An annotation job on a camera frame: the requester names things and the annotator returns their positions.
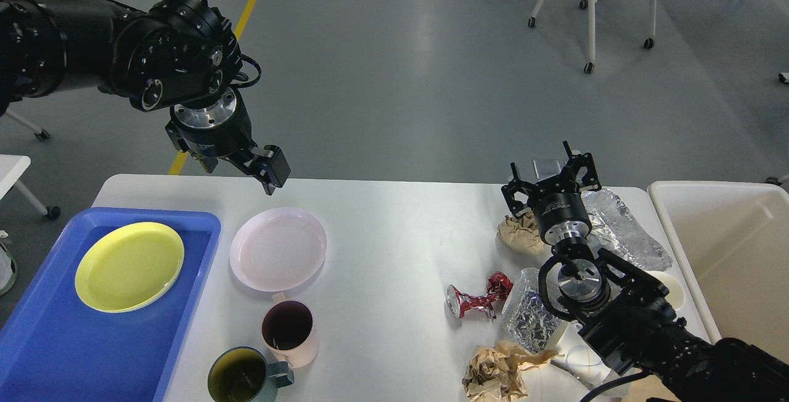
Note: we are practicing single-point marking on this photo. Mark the crushed red can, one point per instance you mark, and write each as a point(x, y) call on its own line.
point(498, 288)

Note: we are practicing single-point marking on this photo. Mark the pink plate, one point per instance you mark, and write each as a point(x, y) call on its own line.
point(278, 249)

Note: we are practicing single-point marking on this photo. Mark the white plastic bin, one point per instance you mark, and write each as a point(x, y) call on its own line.
point(731, 241)

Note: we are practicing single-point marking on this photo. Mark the crumpled foil ball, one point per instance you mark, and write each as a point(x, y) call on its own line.
point(526, 319)

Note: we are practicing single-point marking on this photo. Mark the crumpled brown paper front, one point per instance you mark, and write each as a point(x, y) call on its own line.
point(498, 373)

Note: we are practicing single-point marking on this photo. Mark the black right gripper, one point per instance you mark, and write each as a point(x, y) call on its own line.
point(561, 215)

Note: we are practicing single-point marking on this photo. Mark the crumpled brown paper back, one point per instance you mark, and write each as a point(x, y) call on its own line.
point(521, 234)

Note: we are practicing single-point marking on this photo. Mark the white paper cup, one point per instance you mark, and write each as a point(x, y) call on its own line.
point(676, 294)

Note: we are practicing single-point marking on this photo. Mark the clear plastic wrap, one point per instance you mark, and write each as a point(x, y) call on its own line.
point(572, 373)

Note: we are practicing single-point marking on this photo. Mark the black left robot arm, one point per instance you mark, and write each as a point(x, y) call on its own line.
point(180, 55)

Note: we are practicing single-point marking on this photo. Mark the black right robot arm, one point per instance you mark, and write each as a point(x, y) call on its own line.
point(623, 311)

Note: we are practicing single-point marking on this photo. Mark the pink ribbed mug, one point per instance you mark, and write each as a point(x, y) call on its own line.
point(289, 331)

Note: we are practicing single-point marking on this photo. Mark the crumpled brown paper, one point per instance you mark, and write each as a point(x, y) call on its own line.
point(498, 373)
point(521, 234)

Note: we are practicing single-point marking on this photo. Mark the crumpled foil sheet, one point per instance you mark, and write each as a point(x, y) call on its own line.
point(617, 229)

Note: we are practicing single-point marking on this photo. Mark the yellow plate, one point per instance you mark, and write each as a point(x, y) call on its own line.
point(130, 268)

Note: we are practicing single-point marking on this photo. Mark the blue plastic tray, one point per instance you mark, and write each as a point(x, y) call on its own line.
point(55, 348)

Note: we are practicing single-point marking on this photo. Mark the white side table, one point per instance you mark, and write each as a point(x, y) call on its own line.
point(13, 166)

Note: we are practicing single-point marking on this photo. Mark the teal mug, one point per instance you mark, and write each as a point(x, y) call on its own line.
point(245, 374)

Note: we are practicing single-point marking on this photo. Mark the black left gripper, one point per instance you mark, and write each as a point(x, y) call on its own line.
point(222, 131)

